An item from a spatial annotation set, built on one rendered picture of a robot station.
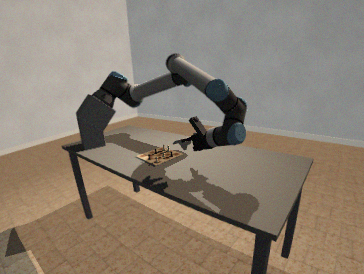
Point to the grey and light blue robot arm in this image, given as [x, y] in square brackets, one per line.
[216, 90]

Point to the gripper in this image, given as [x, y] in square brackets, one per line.
[198, 143]

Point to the chessboard with pieces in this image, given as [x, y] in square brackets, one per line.
[159, 154]

